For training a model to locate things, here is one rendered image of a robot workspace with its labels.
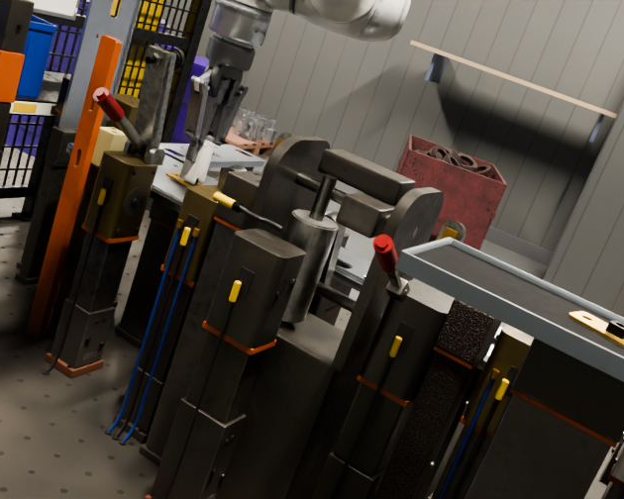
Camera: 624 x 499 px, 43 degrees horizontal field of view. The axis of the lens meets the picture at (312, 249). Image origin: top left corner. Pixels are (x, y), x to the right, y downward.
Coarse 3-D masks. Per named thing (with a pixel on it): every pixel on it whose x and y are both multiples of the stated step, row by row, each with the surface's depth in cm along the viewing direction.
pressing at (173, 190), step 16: (176, 160) 145; (160, 176) 132; (208, 176) 142; (160, 192) 122; (176, 192) 126; (176, 208) 121; (352, 256) 125; (336, 272) 116; (352, 272) 118; (480, 368) 102
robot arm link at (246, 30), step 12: (216, 0) 122; (228, 0) 119; (216, 12) 121; (228, 12) 120; (240, 12) 119; (252, 12) 120; (264, 12) 121; (216, 24) 121; (228, 24) 120; (240, 24) 120; (252, 24) 120; (264, 24) 122; (216, 36) 123; (228, 36) 121; (240, 36) 121; (252, 36) 121; (264, 36) 124; (252, 48) 125
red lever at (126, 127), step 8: (104, 88) 105; (96, 96) 105; (104, 96) 105; (112, 96) 106; (104, 104) 105; (112, 104) 106; (104, 112) 107; (112, 112) 107; (120, 112) 108; (112, 120) 109; (120, 120) 109; (128, 120) 111; (120, 128) 112; (128, 128) 111; (128, 136) 113; (136, 136) 114; (136, 144) 115; (144, 144) 116; (144, 152) 117
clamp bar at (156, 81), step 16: (160, 48) 113; (160, 64) 111; (176, 64) 114; (144, 80) 113; (160, 80) 112; (144, 96) 114; (160, 96) 113; (144, 112) 115; (160, 112) 114; (144, 128) 116; (160, 128) 116
